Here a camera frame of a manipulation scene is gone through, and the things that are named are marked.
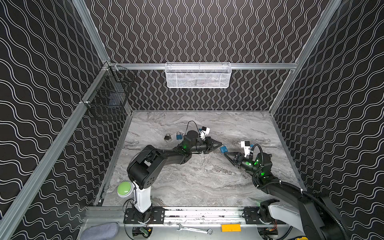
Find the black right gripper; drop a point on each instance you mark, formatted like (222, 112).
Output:
(239, 159)

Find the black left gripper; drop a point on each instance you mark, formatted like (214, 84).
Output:
(208, 144)

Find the blue padlock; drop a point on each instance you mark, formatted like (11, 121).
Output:
(179, 136)
(223, 149)

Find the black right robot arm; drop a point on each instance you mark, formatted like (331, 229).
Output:
(314, 215)

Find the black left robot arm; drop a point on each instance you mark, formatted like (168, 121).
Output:
(144, 169)

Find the yellow block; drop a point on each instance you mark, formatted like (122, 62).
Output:
(229, 228)

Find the silver combination wrench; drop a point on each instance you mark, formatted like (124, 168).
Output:
(195, 230)

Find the green push button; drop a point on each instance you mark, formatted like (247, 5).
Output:
(125, 189)

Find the yellow black tool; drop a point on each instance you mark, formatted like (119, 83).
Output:
(299, 238)

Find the aluminium back crossbar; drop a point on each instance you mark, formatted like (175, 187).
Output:
(187, 66)

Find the grey cloth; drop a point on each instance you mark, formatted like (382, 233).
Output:
(101, 232)

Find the aluminium left side bar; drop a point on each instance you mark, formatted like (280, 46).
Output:
(20, 205)

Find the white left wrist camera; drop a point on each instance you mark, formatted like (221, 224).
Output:
(204, 131)

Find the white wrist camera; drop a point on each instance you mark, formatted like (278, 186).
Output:
(246, 145)
(204, 131)

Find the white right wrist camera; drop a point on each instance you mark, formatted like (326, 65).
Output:
(246, 145)

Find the white wire mesh basket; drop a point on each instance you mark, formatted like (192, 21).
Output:
(198, 78)

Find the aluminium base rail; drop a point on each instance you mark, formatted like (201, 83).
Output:
(196, 216)

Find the black wire mesh basket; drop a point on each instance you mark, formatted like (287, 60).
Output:
(109, 100)

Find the aluminium corner frame post right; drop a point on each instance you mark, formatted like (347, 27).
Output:
(312, 41)

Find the aluminium corner frame post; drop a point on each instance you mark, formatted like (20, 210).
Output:
(312, 41)
(91, 28)

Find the aluminium corner frame post left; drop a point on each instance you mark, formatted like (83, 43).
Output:
(91, 28)

